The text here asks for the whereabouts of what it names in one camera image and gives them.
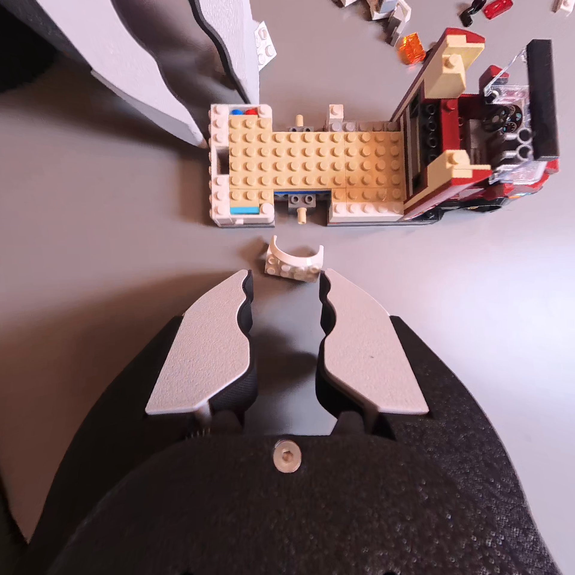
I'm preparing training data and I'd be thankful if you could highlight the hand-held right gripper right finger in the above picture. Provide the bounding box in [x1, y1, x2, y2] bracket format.
[316, 268, 429, 432]

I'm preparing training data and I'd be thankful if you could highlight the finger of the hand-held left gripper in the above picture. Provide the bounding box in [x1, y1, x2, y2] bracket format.
[190, 0, 262, 107]
[35, 0, 210, 149]

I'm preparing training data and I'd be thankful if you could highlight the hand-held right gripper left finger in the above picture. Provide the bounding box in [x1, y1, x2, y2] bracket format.
[145, 270, 259, 416]

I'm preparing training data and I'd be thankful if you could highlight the white wheel arch brick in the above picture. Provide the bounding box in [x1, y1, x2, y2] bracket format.
[264, 236, 325, 283]

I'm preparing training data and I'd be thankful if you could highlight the toy brick truck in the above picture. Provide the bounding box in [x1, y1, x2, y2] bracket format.
[208, 27, 561, 227]

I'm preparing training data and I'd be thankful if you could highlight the small white plate brick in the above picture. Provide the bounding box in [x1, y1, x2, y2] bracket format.
[254, 20, 277, 70]

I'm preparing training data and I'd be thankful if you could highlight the pile of small loose bricks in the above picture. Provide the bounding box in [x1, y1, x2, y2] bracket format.
[332, 0, 411, 46]

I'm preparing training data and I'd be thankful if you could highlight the orange transparent brick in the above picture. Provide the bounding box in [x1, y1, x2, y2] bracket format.
[399, 32, 426, 66]

